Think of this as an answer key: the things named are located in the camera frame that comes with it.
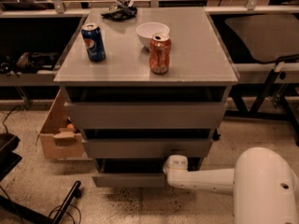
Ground black crumpled glove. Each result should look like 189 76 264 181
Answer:
101 0 137 21

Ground grey top drawer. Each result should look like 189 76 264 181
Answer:
63 86 230 131

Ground cardboard box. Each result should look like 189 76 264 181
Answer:
38 91 86 160

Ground grey drawer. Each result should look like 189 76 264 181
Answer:
83 128 213 159
63 86 230 131
93 158 166 188

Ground black floor cable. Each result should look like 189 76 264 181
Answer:
0 105 21 134

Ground dark chair seat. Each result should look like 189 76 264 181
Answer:
225 13 299 63

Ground orange soda can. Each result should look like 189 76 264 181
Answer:
149 33 172 74

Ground blue Pepsi can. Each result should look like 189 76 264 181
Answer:
81 23 106 62

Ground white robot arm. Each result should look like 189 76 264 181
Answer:
164 147 299 224

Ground grey drawer cabinet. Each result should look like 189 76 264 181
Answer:
53 6 241 173

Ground black office chair base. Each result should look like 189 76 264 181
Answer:
0 133 82 224

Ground grey bottom drawer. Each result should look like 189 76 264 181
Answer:
93 158 166 188

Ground grey middle drawer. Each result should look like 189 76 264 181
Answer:
83 128 213 159

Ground black headphones on shelf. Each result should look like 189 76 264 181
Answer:
0 52 60 75

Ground white bowl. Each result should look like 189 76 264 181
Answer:
135 21 170 49

